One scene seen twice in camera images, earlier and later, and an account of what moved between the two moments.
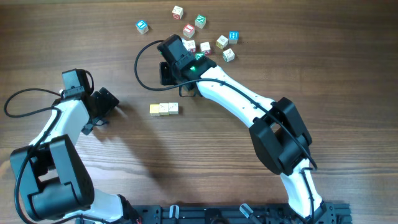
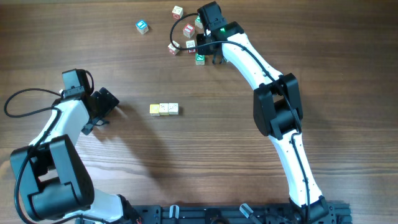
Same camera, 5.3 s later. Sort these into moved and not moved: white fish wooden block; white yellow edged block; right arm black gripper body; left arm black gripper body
Moved: right arm black gripper body
Not moved: white fish wooden block; left arm black gripper body; white yellow edged block
